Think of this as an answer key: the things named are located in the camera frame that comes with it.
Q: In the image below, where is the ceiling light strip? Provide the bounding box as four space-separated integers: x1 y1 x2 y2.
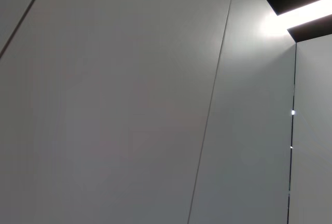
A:
258 0 332 39

